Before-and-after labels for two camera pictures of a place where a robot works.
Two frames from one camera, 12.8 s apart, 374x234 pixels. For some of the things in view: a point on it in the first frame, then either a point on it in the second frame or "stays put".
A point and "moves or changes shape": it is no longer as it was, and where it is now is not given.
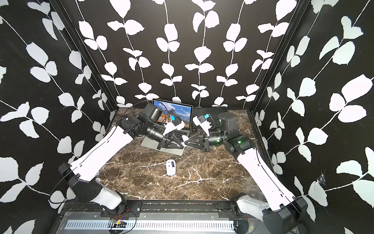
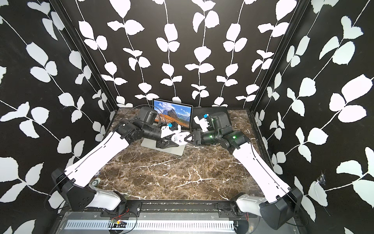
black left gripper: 168,142 stays put
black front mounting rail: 224,208 stays put
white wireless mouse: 171,167 moves or changes shape
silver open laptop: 185,113 stays put
